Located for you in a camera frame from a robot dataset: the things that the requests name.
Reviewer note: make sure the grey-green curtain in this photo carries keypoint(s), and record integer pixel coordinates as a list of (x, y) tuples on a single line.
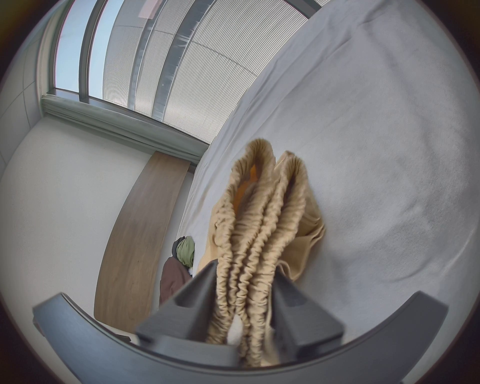
[(123, 129)]

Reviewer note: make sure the green garment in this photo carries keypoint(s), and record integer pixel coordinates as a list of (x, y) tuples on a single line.
[(186, 250)]

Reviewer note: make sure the black garment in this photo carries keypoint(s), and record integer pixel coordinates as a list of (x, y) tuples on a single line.
[(174, 249)]

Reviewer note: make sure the tan shorts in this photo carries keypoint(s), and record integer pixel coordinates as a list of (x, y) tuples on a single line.
[(258, 225)]

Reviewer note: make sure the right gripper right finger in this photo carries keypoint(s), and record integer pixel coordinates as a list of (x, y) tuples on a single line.
[(300, 322)]

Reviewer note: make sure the window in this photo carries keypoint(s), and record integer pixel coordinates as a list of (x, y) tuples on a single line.
[(180, 56)]

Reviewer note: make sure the bed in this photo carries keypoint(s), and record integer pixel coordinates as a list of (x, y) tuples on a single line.
[(375, 150)]

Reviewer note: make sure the brown shorts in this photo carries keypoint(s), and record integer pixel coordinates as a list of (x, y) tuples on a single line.
[(174, 279)]

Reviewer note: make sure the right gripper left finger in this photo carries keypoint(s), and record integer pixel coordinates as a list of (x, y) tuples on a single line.
[(183, 315)]

